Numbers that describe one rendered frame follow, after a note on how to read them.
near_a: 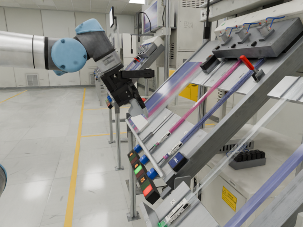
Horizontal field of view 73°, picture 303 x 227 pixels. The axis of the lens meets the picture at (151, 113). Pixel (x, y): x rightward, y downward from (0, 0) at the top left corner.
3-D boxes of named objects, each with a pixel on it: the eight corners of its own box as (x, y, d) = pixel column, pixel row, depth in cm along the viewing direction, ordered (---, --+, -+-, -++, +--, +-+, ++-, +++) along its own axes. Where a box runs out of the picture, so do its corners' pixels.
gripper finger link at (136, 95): (139, 107, 74) (126, 87, 70) (143, 104, 74) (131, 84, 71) (142, 110, 69) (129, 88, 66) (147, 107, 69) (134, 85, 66)
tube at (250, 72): (166, 160, 71) (164, 158, 70) (165, 158, 72) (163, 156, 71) (268, 57, 72) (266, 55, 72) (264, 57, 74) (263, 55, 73)
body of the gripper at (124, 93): (117, 104, 75) (98, 75, 70) (137, 91, 76) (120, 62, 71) (120, 109, 68) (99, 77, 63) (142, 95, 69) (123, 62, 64)
